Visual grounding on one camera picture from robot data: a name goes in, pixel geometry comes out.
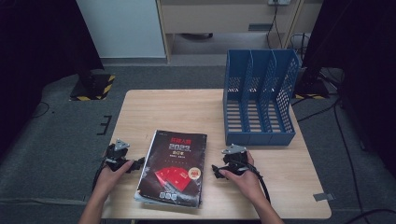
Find black magazine with red packets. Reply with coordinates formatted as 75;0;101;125
135;129;208;208

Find right hand-held gripper cable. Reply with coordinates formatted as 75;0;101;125
245;159;272;204

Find person's right hand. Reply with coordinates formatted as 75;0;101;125
219;151;269;204

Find black socket cable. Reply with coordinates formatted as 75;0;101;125
265;4;284;50

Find grey tape strip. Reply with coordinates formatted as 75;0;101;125
312;192;336;203

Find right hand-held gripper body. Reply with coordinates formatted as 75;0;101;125
221;144;255;177

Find black floor cable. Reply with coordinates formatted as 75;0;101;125
345;208;396;224
332;101;366;218
30;101;50;119
296;103;336;123

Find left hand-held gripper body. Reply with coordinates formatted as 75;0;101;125
103;138;133;173

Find white cabinet panel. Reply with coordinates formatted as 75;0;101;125
76;0;166;59

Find blue plastic file rack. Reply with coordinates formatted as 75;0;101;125
222;48;301;147

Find dark curtain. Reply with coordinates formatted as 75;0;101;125
300;0;396;178
0;0;106;157

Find left hand-held gripper cable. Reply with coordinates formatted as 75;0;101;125
92;160;108;191

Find hand-held gripper cable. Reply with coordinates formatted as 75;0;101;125
92;160;108;191
245;159;272;204

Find person's left hand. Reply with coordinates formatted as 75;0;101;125
97;159;135;194

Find black stand base yellow stripes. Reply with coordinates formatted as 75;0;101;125
69;63;117;102
293;66;331;101

